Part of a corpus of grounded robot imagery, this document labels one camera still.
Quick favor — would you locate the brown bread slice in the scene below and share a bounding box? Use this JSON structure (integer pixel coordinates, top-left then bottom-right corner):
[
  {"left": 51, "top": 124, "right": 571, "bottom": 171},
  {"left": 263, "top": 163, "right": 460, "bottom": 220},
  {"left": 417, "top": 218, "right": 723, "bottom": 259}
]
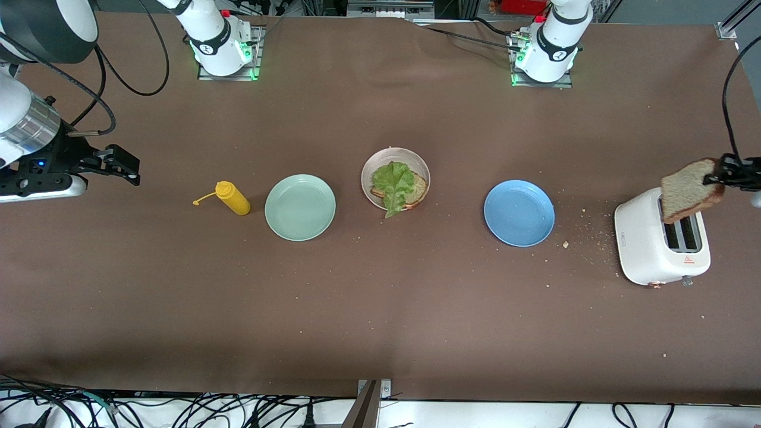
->
[
  {"left": 370, "top": 172, "right": 429, "bottom": 209},
  {"left": 661, "top": 158, "right": 727, "bottom": 225}
]

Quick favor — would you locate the yellow mustard squeeze bottle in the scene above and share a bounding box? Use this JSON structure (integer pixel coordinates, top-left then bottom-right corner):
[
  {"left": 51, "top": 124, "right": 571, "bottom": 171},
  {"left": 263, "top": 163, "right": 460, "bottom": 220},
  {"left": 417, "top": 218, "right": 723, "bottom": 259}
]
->
[{"left": 193, "top": 181, "right": 251, "bottom": 216}]

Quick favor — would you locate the green lettuce leaf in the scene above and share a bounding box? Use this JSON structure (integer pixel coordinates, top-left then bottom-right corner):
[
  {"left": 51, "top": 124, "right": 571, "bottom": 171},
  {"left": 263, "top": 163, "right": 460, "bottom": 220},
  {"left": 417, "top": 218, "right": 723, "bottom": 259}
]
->
[{"left": 372, "top": 160, "right": 417, "bottom": 219}]

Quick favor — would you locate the mint green plate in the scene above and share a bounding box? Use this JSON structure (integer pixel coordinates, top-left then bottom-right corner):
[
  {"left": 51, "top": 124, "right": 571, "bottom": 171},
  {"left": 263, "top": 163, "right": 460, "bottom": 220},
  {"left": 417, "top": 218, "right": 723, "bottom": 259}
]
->
[{"left": 265, "top": 174, "right": 337, "bottom": 242}]

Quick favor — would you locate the blue plate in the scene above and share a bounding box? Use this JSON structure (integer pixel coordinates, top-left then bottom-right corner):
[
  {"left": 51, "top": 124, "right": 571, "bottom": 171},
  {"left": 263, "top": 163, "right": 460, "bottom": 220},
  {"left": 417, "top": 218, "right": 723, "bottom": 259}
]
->
[{"left": 483, "top": 180, "right": 556, "bottom": 247}]

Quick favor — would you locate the beige plate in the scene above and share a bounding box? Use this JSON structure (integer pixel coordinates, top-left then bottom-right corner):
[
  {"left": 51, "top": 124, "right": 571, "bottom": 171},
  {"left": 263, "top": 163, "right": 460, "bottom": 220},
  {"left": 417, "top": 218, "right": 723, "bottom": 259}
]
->
[{"left": 361, "top": 147, "right": 432, "bottom": 212}]

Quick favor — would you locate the white toaster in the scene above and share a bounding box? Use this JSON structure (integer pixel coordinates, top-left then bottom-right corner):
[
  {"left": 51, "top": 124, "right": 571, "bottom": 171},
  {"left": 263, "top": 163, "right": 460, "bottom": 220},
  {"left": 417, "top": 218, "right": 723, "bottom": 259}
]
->
[{"left": 614, "top": 187, "right": 712, "bottom": 289}]

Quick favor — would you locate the red box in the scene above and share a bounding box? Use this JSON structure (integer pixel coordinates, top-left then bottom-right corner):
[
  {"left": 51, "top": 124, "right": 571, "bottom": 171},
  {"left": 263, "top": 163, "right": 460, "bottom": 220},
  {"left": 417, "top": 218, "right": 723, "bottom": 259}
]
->
[{"left": 501, "top": 0, "right": 549, "bottom": 16}]

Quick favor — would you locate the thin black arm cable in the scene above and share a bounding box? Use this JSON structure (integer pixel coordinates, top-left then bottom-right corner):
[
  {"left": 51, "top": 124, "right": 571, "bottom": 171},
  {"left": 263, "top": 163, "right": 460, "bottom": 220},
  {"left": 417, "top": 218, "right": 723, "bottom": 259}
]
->
[{"left": 0, "top": 33, "right": 117, "bottom": 139}]

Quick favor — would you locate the aluminium rail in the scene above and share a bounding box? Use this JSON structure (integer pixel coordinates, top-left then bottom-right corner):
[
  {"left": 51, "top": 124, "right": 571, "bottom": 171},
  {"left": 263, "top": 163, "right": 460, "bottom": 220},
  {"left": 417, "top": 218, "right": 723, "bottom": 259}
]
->
[{"left": 715, "top": 0, "right": 761, "bottom": 40}]

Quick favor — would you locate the black table cable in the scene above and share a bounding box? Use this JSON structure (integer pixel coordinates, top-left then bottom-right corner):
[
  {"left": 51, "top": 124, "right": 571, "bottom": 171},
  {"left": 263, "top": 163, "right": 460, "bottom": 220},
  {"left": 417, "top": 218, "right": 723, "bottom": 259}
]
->
[{"left": 425, "top": 17, "right": 527, "bottom": 53}]

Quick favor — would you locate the aluminium frame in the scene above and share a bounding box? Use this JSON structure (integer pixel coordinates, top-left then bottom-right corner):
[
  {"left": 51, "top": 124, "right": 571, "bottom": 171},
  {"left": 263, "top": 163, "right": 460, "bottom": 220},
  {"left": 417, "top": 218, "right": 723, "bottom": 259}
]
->
[{"left": 347, "top": 0, "right": 435, "bottom": 20}]

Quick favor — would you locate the black cable tangle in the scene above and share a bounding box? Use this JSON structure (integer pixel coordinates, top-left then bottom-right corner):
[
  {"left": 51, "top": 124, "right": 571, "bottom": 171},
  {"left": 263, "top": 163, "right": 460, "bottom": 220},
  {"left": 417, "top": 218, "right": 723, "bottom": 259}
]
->
[{"left": 0, "top": 373, "right": 357, "bottom": 428}]

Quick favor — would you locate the aluminium profile bracket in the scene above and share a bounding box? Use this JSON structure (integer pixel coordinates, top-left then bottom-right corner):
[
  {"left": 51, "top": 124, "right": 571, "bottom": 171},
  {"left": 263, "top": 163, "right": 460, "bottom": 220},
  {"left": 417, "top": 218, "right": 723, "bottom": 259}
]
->
[{"left": 341, "top": 379, "right": 393, "bottom": 428}]

